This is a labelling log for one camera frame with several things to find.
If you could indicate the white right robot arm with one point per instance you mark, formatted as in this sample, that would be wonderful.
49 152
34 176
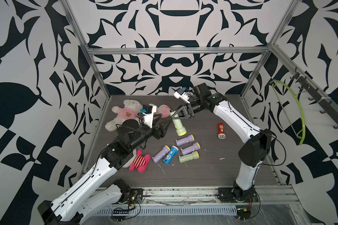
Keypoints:
256 141

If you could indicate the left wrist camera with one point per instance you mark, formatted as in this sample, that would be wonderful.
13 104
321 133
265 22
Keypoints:
147 114

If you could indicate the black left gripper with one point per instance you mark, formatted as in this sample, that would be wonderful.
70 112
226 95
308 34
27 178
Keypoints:
159 132

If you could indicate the black hook rack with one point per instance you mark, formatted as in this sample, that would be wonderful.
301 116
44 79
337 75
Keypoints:
317 95

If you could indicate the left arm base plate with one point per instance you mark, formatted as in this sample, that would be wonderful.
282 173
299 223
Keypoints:
135 194

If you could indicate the purple flashlight upper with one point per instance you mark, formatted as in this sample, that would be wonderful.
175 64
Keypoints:
185 140

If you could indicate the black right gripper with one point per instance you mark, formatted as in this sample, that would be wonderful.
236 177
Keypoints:
185 110

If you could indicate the red flashlight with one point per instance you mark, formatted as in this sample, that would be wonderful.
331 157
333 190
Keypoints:
221 133

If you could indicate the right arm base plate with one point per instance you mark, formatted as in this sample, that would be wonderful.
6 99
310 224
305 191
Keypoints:
237 195

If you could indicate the purple flashlight middle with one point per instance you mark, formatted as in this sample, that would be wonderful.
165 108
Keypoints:
196 146

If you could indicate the green curved tube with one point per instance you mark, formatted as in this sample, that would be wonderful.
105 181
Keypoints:
281 90

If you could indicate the pink striped plush toy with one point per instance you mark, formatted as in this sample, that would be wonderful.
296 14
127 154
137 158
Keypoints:
164 110

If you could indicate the glasses doll plush toy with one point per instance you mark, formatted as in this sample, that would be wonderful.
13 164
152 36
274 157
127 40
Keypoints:
138 162

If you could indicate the purple flashlight left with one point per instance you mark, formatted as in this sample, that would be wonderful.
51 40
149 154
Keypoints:
161 154

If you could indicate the white teddy pink shirt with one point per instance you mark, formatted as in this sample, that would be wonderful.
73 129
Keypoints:
128 112

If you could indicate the blue flashlight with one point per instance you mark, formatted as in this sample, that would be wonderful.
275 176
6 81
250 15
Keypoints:
170 155

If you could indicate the purple flashlight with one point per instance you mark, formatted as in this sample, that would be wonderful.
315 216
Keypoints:
196 146
161 154
185 140

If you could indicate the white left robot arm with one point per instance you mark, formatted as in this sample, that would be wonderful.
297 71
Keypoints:
79 203

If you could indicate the green flashlight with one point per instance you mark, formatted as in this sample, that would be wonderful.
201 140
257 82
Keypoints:
191 156
180 129

